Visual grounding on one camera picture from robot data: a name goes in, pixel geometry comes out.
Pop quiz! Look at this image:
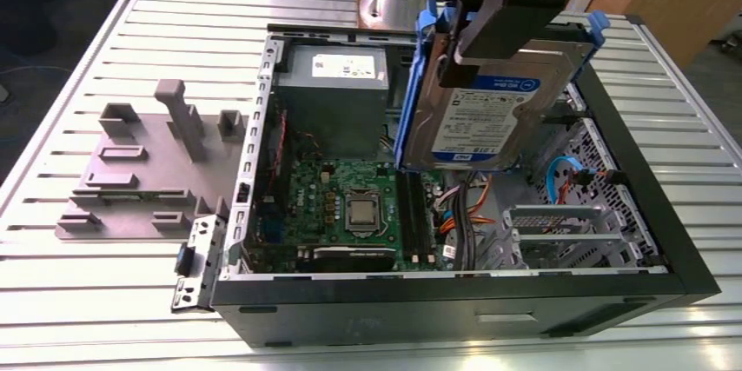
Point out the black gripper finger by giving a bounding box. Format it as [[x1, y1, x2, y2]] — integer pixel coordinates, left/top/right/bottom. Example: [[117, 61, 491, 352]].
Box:
[[437, 0, 572, 89]]

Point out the hard disk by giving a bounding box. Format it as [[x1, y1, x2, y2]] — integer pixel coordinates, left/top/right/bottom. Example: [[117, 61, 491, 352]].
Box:
[[392, 8, 609, 172]]

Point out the blue data wire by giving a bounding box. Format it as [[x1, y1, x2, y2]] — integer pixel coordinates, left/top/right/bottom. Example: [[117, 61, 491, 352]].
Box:
[[543, 156, 597, 207]]

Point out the power wire with black connector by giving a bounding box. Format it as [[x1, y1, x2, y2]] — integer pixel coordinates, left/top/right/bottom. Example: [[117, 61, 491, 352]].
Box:
[[569, 169, 624, 188]]

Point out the metal disk bay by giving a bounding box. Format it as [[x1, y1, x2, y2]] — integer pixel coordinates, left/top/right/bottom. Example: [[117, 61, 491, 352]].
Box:
[[500, 204, 665, 272]]

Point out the brown wooden cabinet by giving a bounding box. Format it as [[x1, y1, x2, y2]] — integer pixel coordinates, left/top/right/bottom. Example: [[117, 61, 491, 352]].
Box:
[[584, 0, 742, 68]]

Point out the grey power supply unit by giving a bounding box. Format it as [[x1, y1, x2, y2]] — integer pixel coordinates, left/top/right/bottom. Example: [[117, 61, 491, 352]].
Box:
[[270, 44, 389, 162]]

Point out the black chair base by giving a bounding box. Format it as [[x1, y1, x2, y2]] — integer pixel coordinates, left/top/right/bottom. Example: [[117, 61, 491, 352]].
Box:
[[709, 31, 742, 53]]

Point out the black CPU socket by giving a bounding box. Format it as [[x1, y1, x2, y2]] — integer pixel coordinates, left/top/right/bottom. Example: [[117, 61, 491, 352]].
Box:
[[340, 187, 390, 241]]

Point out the black RAM slot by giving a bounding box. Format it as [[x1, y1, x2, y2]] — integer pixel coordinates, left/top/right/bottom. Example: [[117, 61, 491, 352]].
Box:
[[396, 169, 423, 264], [410, 169, 439, 264]]

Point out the green motherboard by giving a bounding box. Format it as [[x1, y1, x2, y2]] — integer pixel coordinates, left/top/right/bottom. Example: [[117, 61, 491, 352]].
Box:
[[245, 157, 459, 272]]

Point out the silver CPU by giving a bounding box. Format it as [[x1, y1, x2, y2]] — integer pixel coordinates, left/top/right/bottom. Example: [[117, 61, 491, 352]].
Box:
[[346, 197, 381, 229]]

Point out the black graphics card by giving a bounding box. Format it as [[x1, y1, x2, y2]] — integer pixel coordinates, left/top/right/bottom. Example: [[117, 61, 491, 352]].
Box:
[[294, 245, 398, 273]]

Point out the grey parts rack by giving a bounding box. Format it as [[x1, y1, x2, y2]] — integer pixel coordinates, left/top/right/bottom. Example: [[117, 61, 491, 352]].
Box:
[[54, 78, 250, 241]]

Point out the black open PC case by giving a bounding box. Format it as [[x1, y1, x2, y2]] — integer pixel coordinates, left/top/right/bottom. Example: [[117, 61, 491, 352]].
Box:
[[170, 22, 721, 348]]

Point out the blue VGA port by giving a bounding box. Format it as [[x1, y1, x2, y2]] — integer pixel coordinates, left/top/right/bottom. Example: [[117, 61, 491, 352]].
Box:
[[174, 242, 196, 277]]

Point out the orange wire bundle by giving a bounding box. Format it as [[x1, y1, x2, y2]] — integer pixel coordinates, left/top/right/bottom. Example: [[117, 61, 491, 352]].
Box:
[[437, 170, 499, 233]]

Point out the black cable bundle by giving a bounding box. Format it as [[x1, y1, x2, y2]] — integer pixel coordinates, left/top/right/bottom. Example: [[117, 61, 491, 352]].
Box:
[[451, 114, 584, 270]]

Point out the red black twisted wire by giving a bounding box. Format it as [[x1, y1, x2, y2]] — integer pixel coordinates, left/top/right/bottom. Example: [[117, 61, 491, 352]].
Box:
[[260, 108, 290, 207]]

